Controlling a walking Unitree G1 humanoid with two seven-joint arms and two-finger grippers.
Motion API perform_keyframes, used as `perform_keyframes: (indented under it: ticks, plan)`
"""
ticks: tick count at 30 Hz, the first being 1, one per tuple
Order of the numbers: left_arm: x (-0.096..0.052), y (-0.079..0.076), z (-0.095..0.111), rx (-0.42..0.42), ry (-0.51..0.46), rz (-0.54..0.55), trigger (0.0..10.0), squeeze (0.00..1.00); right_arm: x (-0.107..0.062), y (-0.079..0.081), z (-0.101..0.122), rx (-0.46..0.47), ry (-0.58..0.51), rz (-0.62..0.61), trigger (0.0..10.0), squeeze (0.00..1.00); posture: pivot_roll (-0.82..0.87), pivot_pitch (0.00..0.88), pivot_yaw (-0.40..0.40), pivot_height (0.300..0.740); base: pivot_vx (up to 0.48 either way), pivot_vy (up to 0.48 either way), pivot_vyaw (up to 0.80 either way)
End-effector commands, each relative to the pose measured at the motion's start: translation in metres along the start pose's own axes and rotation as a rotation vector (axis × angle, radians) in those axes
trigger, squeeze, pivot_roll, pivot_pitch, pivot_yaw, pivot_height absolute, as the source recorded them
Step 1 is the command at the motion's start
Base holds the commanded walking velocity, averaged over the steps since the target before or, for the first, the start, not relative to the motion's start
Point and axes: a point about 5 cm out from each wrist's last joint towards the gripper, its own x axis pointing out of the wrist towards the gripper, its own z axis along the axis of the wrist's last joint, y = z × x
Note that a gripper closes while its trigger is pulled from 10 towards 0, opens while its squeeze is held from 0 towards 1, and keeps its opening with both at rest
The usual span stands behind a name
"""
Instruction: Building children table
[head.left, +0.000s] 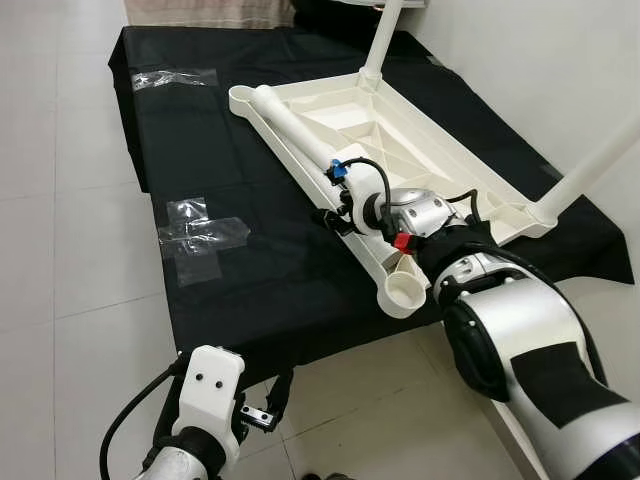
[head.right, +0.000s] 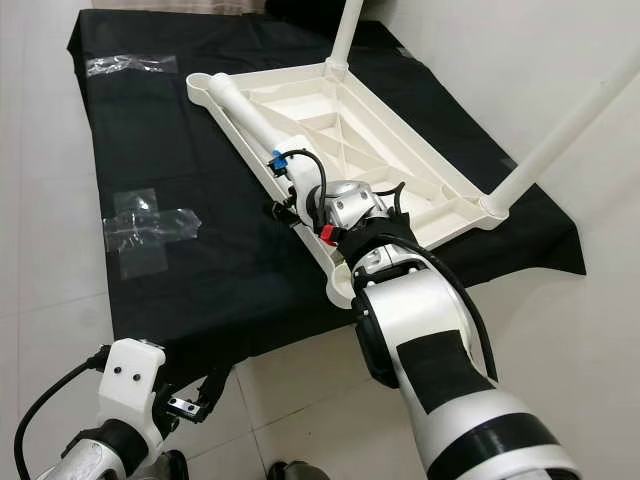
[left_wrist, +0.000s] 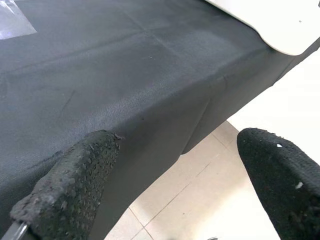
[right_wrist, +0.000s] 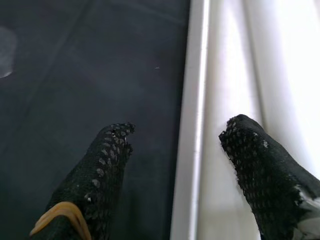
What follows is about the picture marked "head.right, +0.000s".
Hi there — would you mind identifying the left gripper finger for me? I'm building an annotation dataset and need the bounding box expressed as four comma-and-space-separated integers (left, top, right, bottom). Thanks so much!
198, 362, 233, 409

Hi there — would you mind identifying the white plastic table leg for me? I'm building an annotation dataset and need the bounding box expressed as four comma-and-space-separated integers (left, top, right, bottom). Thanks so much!
210, 75, 311, 181
482, 60, 640, 216
325, 0, 364, 79

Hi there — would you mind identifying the white plastic children table top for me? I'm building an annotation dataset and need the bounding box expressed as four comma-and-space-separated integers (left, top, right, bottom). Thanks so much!
186, 60, 513, 309

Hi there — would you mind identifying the dark robot left foot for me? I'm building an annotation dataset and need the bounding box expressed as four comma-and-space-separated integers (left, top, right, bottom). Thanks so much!
150, 450, 191, 480

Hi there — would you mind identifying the dark robot foot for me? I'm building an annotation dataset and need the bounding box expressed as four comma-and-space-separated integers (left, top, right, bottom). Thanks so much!
150, 450, 191, 480
265, 460, 331, 480

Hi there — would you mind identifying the black table cloth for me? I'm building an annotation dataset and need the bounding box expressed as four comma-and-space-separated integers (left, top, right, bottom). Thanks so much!
67, 10, 588, 386

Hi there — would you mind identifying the dark robot right foot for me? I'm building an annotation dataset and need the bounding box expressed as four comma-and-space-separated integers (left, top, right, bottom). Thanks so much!
265, 460, 331, 480

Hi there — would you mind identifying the clear tape patch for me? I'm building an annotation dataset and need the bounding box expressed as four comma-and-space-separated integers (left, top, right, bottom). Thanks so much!
105, 188, 201, 281
85, 55, 178, 79

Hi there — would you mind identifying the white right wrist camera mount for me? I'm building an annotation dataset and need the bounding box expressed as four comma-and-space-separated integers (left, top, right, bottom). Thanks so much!
275, 135, 336, 226

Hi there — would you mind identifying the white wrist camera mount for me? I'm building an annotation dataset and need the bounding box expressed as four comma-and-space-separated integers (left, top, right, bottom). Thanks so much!
275, 135, 336, 226
97, 338, 168, 441

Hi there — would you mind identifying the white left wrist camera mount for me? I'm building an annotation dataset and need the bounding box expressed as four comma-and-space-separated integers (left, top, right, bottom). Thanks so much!
97, 338, 168, 441

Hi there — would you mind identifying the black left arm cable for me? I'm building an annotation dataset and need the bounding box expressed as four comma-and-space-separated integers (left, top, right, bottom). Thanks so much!
15, 345, 111, 480

